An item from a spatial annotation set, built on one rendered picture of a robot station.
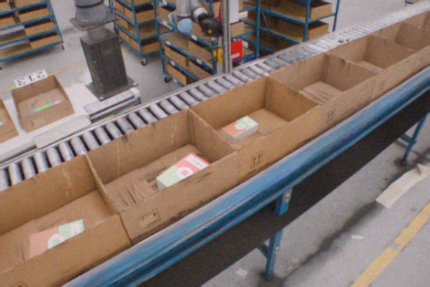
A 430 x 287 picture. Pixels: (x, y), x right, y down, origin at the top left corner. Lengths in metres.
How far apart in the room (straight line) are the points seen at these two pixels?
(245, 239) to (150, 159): 0.48
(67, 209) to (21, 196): 0.15
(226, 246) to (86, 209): 0.53
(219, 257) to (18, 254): 0.68
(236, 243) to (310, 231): 0.90
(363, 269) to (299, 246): 0.39
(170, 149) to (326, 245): 1.21
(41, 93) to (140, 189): 1.26
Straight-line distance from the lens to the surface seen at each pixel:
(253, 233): 1.26
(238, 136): 1.21
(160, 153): 1.17
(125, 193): 1.09
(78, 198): 1.14
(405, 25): 2.26
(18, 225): 1.17
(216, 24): 1.86
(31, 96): 2.17
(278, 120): 1.34
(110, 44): 1.83
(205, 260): 1.21
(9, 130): 1.84
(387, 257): 2.11
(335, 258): 2.00
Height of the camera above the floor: 1.68
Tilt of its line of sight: 41 degrees down
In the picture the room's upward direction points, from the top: 4 degrees counter-clockwise
